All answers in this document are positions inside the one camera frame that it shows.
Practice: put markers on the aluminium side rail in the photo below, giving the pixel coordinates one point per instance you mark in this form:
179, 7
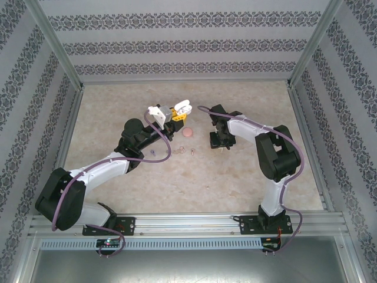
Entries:
65, 147
311, 147

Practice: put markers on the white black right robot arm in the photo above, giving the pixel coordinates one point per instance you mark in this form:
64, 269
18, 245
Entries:
274, 194

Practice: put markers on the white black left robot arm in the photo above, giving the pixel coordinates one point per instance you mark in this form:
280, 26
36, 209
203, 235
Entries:
100, 168

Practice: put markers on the pink earbud charging case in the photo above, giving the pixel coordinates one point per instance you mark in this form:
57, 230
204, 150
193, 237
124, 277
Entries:
187, 132

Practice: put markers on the grey metal sheet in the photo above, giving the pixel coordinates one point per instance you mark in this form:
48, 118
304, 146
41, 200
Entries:
188, 268

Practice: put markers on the aluminium wall bottom rail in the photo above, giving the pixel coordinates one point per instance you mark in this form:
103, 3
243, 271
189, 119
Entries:
185, 81

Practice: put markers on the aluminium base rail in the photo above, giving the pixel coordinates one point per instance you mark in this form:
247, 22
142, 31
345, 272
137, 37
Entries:
188, 224

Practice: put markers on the green controller board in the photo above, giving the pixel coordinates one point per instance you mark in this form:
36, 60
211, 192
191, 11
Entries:
109, 243
271, 244

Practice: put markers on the aluminium frame post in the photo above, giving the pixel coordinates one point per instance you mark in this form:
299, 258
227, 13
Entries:
55, 44
312, 44

